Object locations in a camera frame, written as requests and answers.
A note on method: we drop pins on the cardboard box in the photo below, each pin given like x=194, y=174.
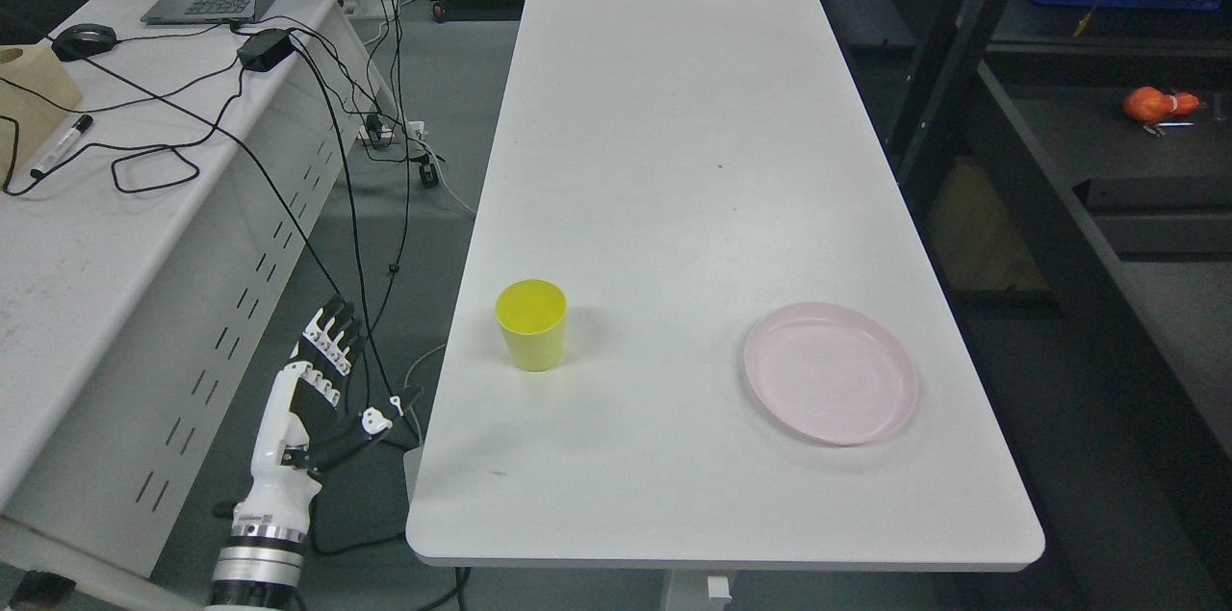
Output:
x=37, y=92

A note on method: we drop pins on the white side desk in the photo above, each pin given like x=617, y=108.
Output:
x=137, y=282

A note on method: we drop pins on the black computer mouse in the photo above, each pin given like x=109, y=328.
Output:
x=82, y=41

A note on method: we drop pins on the white power strip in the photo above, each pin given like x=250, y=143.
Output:
x=401, y=143

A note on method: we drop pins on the white work table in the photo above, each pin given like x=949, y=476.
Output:
x=679, y=168

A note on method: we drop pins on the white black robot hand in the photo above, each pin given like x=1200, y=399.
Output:
x=305, y=431

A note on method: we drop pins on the yellow plastic cup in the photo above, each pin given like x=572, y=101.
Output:
x=532, y=316

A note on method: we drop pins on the black power adapter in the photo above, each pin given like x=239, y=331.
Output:
x=264, y=50

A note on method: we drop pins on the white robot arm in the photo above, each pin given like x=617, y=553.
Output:
x=259, y=568

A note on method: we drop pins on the pink plastic plate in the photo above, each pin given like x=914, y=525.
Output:
x=830, y=374

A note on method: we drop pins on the black white marker pen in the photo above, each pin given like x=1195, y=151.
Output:
x=64, y=144

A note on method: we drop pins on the black metal shelf rack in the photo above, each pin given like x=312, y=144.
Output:
x=1129, y=222

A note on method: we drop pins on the orange toy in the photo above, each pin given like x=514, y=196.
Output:
x=1150, y=105

